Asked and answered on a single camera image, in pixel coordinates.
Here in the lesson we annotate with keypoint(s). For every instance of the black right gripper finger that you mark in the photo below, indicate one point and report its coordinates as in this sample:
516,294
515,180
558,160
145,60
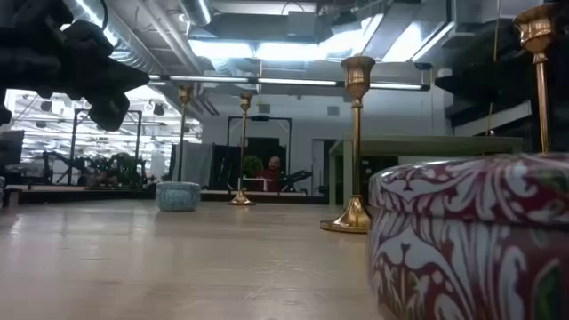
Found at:
504,24
493,62

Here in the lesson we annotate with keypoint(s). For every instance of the bushy green plant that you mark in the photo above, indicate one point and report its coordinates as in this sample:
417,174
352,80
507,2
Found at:
252,165

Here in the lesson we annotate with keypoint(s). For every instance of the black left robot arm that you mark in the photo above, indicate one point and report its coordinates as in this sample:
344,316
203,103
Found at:
3,113

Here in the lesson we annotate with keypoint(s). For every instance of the dark monitor screen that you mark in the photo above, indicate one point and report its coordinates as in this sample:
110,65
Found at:
11,149

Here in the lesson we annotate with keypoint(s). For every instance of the white shelf riser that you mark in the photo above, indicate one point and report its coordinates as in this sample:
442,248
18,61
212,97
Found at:
253,179

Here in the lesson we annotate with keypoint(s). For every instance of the medium gold candlestick holder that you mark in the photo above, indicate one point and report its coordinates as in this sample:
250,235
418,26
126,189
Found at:
535,31

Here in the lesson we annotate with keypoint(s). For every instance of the short gold candlestick holder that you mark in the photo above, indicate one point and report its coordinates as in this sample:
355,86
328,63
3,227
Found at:
358,75

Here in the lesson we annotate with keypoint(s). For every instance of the grey curtain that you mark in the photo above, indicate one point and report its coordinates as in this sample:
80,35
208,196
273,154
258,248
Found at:
195,162

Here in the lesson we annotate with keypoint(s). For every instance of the black gantry frame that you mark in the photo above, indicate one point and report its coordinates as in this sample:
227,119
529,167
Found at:
260,117
72,151

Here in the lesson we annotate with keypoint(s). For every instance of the wooden work table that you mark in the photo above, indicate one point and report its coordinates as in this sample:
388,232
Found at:
111,196

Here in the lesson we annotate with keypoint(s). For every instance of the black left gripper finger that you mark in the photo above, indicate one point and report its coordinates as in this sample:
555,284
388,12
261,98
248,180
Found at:
106,73
109,111

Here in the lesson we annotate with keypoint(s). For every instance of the person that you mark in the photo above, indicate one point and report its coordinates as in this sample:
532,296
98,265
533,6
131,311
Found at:
272,171

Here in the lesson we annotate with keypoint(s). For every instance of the tall gold candlestick holder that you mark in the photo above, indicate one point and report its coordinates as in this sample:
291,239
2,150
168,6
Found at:
246,101
185,93

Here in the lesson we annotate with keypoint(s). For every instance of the green perforated metal shelf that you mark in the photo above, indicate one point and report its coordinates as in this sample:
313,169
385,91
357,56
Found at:
422,144

